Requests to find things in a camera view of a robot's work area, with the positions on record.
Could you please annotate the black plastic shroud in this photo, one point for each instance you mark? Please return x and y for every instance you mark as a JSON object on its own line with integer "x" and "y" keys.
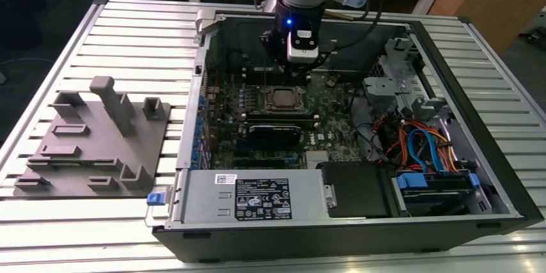
{"x": 362, "y": 190}

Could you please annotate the hard disk in blue carrier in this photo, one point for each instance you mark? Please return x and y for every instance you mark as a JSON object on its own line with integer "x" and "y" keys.
{"x": 411, "y": 180}

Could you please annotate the black PC case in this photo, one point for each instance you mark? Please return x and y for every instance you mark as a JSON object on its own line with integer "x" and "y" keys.
{"x": 298, "y": 241}

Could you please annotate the grey parts rack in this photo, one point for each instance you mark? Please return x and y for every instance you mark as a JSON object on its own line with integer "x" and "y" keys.
{"x": 85, "y": 158}

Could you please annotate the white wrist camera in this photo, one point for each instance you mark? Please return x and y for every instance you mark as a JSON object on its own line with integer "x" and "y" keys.
{"x": 302, "y": 52}

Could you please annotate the green motherboard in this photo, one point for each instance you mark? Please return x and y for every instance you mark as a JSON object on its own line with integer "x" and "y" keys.
{"x": 336, "y": 126}

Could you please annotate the blue case latch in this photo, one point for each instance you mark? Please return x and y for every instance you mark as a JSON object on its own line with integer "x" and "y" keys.
{"x": 154, "y": 199}

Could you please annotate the silver power supply unit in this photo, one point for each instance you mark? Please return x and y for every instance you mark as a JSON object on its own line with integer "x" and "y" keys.
{"x": 204, "y": 196}

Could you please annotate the RAM slot black clips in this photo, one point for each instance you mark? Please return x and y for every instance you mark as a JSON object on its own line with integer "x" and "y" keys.
{"x": 255, "y": 81}
{"x": 255, "y": 73}
{"x": 276, "y": 120}
{"x": 276, "y": 113}

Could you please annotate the silver chipset heatsink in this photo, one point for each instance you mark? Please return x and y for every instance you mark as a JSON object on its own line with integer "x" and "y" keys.
{"x": 318, "y": 155}

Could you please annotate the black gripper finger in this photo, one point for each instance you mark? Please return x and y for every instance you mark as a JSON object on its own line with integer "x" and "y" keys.
{"x": 287, "y": 67}
{"x": 318, "y": 61}

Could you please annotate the black graphics card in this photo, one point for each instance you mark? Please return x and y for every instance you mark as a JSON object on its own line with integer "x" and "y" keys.
{"x": 272, "y": 137}

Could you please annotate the silver metal drive cage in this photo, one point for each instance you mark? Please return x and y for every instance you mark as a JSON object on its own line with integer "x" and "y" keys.
{"x": 383, "y": 86}

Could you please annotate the silver topped CPU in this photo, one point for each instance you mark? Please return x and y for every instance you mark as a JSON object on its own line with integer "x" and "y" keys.
{"x": 283, "y": 98}

